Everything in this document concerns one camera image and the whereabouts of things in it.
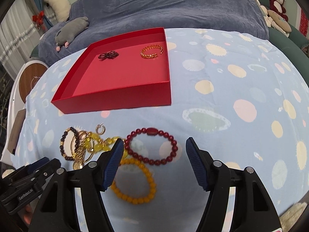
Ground orange amber bead bracelet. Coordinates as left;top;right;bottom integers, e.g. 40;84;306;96
109;158;158;205

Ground yellow stone bead bracelet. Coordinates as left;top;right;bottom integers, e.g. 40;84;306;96
85;131;128;161

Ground gold metal wristwatch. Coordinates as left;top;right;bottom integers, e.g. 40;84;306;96
72;144;91;170

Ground dark wooden bead bracelet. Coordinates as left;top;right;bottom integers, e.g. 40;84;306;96
59;127;82;161

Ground small silver hoop earring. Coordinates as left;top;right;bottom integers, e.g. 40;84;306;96
95;123;106;135

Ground dark red bead bracelet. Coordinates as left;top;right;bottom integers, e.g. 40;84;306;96
123;127;179;166

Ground purple garnet bead strand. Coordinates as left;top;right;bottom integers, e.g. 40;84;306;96
98;50;119;61

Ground person's left hand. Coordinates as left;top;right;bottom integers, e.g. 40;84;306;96
21;204;33;226

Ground light blue planet bedsheet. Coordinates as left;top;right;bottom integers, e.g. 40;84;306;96
11;29;308;231

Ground red shallow cardboard box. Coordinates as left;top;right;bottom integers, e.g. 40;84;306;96
51;28;172;114

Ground white round wooden device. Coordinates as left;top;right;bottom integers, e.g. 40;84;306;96
6;60;49;131

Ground cream fluffy rug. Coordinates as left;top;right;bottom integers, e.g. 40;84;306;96
279;202;307;232

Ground white sheer curtain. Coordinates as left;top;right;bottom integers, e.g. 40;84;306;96
1;0;42;79

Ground grey mole plush toy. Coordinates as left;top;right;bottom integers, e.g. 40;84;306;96
55;17;89;52

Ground red ribbon bow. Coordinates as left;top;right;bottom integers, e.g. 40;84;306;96
32;11;46;31

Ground dark blue plush blanket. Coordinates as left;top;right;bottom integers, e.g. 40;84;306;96
38;0;269;66

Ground beige cookie plush pillow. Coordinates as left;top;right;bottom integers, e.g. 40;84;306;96
256;0;292;37

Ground white sheep plush toy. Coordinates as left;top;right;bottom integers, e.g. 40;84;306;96
43;0;71;22

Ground red monkey plush toy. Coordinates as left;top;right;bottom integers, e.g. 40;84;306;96
269;0;289;21

